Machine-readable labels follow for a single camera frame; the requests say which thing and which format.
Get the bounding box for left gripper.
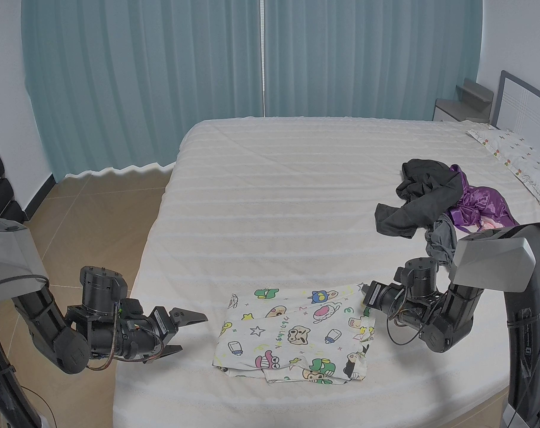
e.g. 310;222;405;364
118;307;208;364

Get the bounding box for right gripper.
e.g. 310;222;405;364
361;280;407;316

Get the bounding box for white printed pyjama top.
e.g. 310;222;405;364
212;284;377;387

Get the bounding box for bed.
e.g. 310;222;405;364
112;70;540;428

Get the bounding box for grey garment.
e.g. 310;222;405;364
425;218;459;272

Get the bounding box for black garment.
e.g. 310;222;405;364
375;159;463;239

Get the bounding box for purple satin garment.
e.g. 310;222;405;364
448;164;519;234

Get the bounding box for white printed pillow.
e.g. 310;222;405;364
467;128;540;213

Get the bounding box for grey bedside table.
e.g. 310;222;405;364
432;78;494;125

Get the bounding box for black chest of drawers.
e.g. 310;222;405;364
0;153;29;224

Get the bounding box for blue-green curtain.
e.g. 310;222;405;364
262;0;484;121
20;0;265;179

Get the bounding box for black cable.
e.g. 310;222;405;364
18;386;58;428
0;275;49;291
387;292;420;347

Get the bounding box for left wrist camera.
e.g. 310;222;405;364
121;298;144;319

